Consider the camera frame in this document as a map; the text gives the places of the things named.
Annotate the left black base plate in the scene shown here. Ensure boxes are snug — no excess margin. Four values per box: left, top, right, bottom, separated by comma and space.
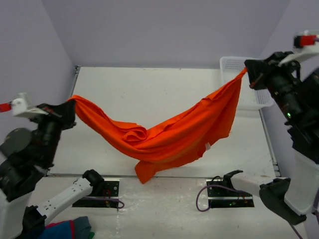
72, 178, 123, 209

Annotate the pink folded t shirt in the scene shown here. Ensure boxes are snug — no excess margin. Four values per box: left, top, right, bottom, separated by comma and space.
44, 220, 75, 239

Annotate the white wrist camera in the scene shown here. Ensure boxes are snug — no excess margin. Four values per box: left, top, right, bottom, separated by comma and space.
0, 93, 48, 119
279, 30, 319, 66

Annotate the teal folded t shirt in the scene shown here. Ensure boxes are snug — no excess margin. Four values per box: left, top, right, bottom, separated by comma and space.
39, 220, 75, 239

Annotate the green folded t shirt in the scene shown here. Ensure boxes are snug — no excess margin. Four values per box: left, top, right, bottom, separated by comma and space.
88, 232, 95, 239

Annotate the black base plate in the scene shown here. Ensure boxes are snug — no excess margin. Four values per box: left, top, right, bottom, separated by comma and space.
72, 178, 123, 209
206, 177, 255, 209

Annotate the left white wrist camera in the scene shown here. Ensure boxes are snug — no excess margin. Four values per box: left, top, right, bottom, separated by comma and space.
0, 93, 48, 119

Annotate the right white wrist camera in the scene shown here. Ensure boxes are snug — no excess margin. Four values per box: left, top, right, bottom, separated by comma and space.
279, 30, 319, 66

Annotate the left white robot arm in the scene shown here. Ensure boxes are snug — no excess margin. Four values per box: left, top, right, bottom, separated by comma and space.
0, 98, 104, 239

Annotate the white plastic basket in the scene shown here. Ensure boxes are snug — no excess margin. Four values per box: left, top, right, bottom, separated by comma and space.
219, 56, 275, 110

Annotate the grey folded t shirt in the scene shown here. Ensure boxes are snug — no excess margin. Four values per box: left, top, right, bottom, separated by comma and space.
73, 216, 92, 239

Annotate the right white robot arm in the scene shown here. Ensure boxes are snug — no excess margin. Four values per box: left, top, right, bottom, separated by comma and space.
223, 52, 319, 226

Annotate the orange t shirt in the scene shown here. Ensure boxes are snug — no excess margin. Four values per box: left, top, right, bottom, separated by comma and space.
68, 68, 247, 184

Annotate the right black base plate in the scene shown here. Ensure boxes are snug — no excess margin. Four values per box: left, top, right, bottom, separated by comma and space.
206, 177, 255, 209

